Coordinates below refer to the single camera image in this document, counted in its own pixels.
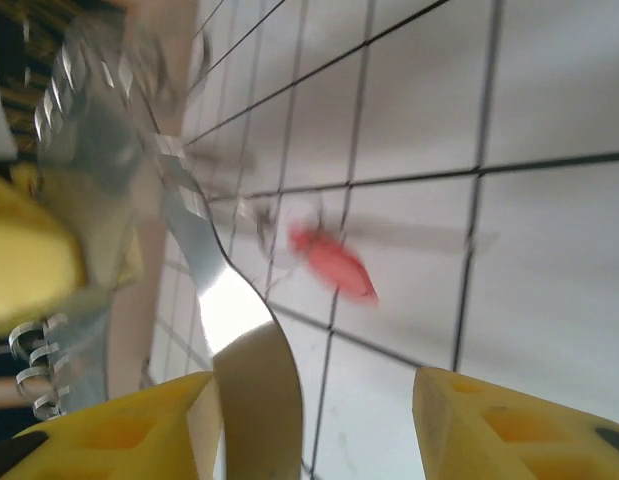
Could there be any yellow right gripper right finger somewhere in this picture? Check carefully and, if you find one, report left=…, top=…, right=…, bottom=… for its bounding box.
left=412, top=366, right=619, bottom=480

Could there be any red key tag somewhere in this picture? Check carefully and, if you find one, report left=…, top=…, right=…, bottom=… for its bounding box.
left=258, top=197, right=381, bottom=307

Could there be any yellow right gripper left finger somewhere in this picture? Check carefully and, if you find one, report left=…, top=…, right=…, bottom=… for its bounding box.
left=0, top=371, right=216, bottom=480

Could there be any small metal chain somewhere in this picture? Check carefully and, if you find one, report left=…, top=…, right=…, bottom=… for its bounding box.
left=7, top=14, right=306, bottom=480

